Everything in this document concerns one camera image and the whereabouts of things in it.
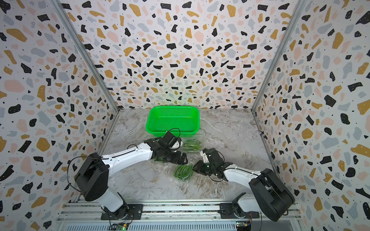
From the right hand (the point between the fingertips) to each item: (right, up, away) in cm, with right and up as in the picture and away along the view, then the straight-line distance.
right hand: (193, 169), depth 85 cm
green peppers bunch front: (-5, -2, +2) cm, 6 cm away
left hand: (-5, +6, -2) cm, 8 cm away
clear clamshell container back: (+4, +18, +15) cm, 23 cm away
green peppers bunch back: (-1, +13, +11) cm, 17 cm away
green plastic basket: (-8, +29, +29) cm, 42 cm away
